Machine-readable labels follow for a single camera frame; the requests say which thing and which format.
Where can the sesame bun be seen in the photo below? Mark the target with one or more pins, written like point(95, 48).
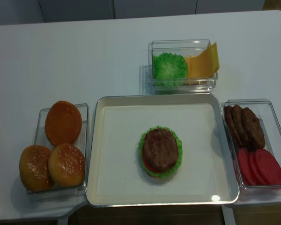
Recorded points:
point(66, 165)
point(33, 168)

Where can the clear patty tomato container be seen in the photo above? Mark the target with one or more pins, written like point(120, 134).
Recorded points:
point(264, 110)

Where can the yellow cheese slice in container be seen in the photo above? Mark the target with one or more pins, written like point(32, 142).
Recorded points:
point(192, 67)

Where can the green lettuce on burger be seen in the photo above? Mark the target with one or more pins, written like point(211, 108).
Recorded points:
point(170, 171)

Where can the clear plastic bun container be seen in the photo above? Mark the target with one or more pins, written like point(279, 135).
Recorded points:
point(81, 143)

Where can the left red tomato slice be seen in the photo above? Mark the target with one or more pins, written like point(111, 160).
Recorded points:
point(243, 161)

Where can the brown patty on burger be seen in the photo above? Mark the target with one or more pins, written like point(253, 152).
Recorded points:
point(162, 142)

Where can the plain orange bun bottom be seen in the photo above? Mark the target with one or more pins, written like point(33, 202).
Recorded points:
point(63, 123)

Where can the middle brown meat patty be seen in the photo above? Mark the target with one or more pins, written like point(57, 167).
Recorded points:
point(236, 114)

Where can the yellow cheese slice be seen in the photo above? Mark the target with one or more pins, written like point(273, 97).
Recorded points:
point(192, 67)
point(207, 62)

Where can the white metal baking tray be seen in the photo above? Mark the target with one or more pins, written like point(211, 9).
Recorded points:
point(116, 178)

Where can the green lettuce in container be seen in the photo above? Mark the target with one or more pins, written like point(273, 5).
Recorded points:
point(169, 66)

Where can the red tomato slice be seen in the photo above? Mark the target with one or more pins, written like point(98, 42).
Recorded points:
point(243, 161)
point(258, 179)
point(267, 166)

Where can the burger bottom bun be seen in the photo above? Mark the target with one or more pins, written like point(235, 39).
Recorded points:
point(158, 175)

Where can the right sesame bun top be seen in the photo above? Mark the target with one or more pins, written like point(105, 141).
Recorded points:
point(66, 165)

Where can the left brown meat patty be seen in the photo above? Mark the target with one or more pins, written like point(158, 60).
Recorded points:
point(231, 126)

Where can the right red tomato slice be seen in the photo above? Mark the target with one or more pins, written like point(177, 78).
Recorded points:
point(267, 166)

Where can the left sesame bun top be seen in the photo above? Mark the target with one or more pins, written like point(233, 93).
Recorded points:
point(33, 168)

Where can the clear lettuce cheese container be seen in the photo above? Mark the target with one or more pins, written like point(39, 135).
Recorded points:
point(185, 85)

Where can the red tomato on burger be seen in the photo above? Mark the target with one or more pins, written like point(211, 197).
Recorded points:
point(148, 163)

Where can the middle red tomato slice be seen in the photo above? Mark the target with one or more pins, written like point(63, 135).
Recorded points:
point(258, 179)

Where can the brown meat patty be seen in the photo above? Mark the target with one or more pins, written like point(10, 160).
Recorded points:
point(236, 114)
point(231, 126)
point(253, 128)

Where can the right brown meat patty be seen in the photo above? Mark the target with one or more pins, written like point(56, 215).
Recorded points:
point(253, 128)

